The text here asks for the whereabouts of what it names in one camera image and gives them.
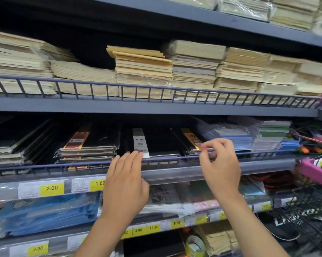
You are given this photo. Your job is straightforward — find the person's right hand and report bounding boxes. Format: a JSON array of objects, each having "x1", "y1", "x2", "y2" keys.
[{"x1": 199, "y1": 138, "x2": 242, "y2": 204}]

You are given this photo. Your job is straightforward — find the person's left hand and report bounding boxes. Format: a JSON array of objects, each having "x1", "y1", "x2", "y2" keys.
[{"x1": 101, "y1": 150, "x2": 150, "y2": 225}]

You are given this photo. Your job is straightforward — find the black notebook white band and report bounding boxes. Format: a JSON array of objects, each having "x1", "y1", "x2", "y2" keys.
[
  {"x1": 0, "y1": 166, "x2": 33, "y2": 175},
  {"x1": 0, "y1": 147, "x2": 52, "y2": 160},
  {"x1": 0, "y1": 117, "x2": 53, "y2": 154},
  {"x1": 124, "y1": 127, "x2": 182, "y2": 158}
]

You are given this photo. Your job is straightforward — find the grey metal store shelving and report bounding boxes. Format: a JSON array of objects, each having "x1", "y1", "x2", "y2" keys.
[{"x1": 0, "y1": 0, "x2": 322, "y2": 257}]

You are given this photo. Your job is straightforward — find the black wire shopping cart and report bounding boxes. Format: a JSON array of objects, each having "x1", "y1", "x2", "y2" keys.
[{"x1": 265, "y1": 157, "x2": 322, "y2": 257}]

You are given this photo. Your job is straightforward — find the notebooks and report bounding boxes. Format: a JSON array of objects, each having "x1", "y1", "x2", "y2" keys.
[{"x1": 0, "y1": 153, "x2": 49, "y2": 166}]

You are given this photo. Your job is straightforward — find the person's right forearm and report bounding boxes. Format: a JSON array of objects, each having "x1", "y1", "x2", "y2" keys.
[{"x1": 219, "y1": 194, "x2": 290, "y2": 257}]

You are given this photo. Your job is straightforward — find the stack of blue exercise books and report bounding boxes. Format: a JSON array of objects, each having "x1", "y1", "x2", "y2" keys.
[
  {"x1": 196, "y1": 119, "x2": 254, "y2": 152},
  {"x1": 277, "y1": 136, "x2": 301, "y2": 152}
]

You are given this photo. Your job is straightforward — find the pastel wrapped paper packs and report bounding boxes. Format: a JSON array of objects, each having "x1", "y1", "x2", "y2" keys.
[{"x1": 139, "y1": 176, "x2": 266, "y2": 216}]

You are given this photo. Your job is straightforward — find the stack of dark coloured paper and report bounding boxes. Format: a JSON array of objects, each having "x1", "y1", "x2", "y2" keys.
[{"x1": 123, "y1": 230, "x2": 187, "y2": 257}]

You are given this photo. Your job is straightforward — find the stack of green grey exercise books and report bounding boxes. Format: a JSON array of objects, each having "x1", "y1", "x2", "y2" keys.
[{"x1": 252, "y1": 120, "x2": 293, "y2": 152}]

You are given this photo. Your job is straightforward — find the stack of kraft paper packs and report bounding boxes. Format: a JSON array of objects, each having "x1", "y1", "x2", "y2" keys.
[{"x1": 198, "y1": 221, "x2": 239, "y2": 256}]

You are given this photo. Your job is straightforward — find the row of yellow price labels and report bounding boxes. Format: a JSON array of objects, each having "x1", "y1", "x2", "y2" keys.
[{"x1": 9, "y1": 179, "x2": 273, "y2": 257}]

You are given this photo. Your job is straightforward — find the clear tape roll pack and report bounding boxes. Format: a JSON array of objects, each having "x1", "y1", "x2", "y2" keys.
[{"x1": 185, "y1": 234, "x2": 207, "y2": 257}]

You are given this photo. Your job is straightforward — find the blue wrapped folder packs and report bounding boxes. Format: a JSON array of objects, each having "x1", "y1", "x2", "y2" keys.
[{"x1": 0, "y1": 192, "x2": 101, "y2": 237}]

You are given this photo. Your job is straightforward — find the stacks of beige exercise books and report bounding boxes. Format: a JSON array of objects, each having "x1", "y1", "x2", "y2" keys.
[{"x1": 0, "y1": 0, "x2": 322, "y2": 107}]

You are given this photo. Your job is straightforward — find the bundle of orange jump ropes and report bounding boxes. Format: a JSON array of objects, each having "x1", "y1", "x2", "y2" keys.
[{"x1": 289, "y1": 120, "x2": 322, "y2": 156}]

